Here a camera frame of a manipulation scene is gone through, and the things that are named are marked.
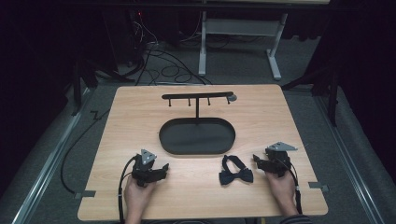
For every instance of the black metal stand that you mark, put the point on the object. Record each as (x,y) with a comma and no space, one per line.
(81,84)
(328,90)

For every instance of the person's right hand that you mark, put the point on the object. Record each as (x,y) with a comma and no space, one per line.
(281,189)

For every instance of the grey tape strip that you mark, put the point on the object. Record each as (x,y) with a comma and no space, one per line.
(84,194)
(318,186)

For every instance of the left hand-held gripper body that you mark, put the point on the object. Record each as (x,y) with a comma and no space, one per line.
(144,172)

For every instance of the white metal desk frame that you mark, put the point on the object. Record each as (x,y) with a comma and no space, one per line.
(239,29)

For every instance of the dark navy bow tie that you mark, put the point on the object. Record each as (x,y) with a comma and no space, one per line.
(233,175)

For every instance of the person's left hand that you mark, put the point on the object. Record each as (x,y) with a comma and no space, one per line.
(137,196)

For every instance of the black hook rack with tray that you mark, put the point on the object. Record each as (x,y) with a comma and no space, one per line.
(197,137)

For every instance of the silver floor rail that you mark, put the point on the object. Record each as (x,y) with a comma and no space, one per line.
(351,161)
(46,168)

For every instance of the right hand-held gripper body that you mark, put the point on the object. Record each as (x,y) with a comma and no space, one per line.
(278,160)

